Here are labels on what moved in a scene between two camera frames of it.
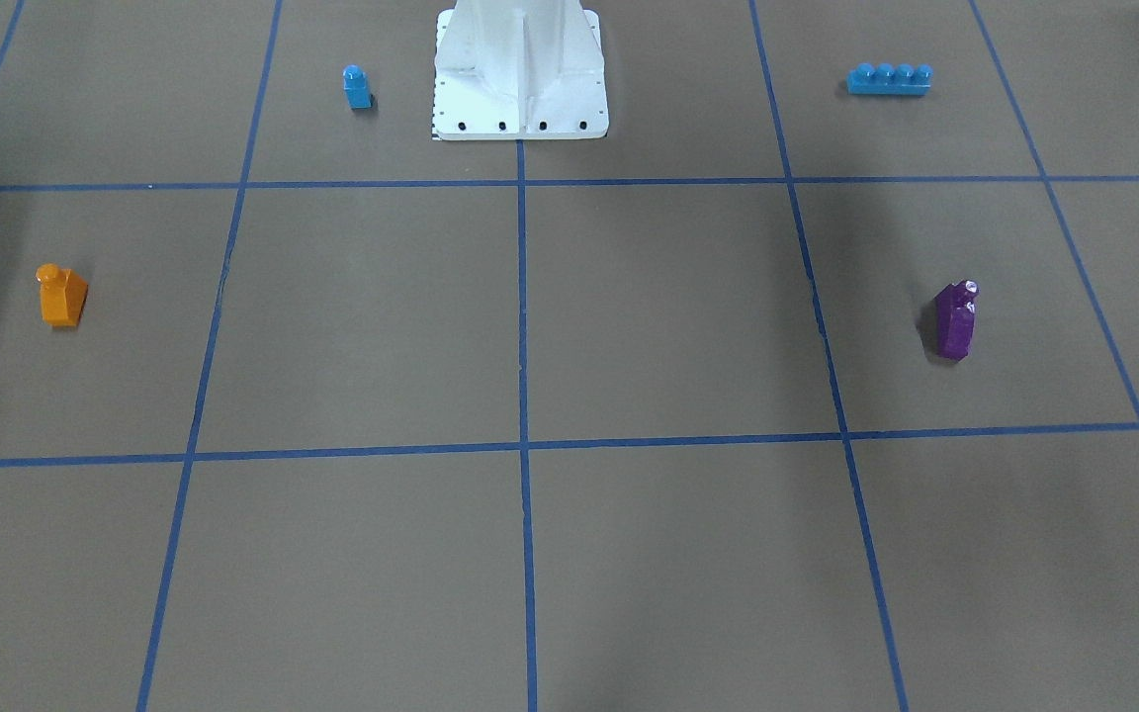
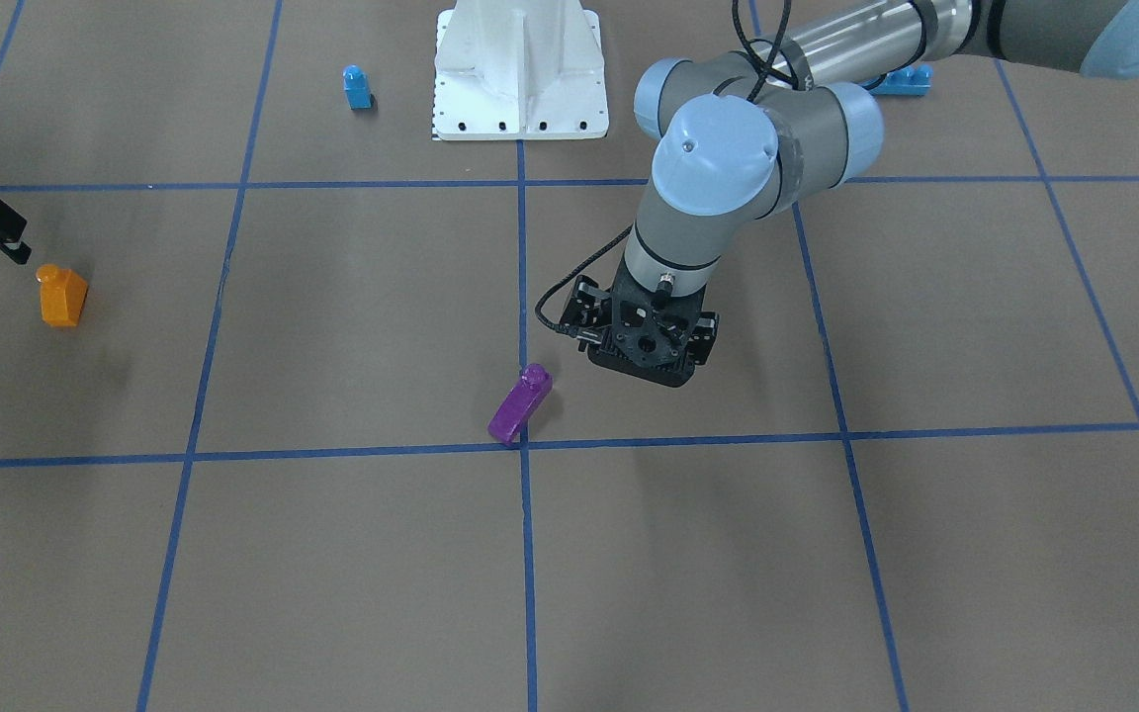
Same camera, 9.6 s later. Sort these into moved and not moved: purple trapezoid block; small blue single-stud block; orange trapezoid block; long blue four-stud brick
Moved: purple trapezoid block
Not moved: orange trapezoid block; small blue single-stud block; long blue four-stud brick
